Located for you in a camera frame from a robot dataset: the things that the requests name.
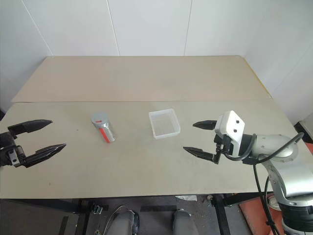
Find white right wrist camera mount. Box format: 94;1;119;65
215;110;246;157

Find thin grey wire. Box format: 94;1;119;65
102;205;134;235

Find beige board sheet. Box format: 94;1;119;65
10;55;273;103

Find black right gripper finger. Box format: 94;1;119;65
192;119;218;131
182;146;223;165

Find black box with red trim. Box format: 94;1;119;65
293;118;313;144

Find silver can with red stripe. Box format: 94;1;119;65
90;112;119;143

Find dark rounded robot leg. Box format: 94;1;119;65
113;211;140;235
172;209;194;235

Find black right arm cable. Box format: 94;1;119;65
224;132;305;235

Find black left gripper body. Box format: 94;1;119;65
0;131;26;168

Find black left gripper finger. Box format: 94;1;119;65
7;119;53;140
24;143;67;168

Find red floor mat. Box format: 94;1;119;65
238;192;286;235

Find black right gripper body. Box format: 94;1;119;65
213;133;233;156

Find clear plastic tray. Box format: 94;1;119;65
148;109;182;141

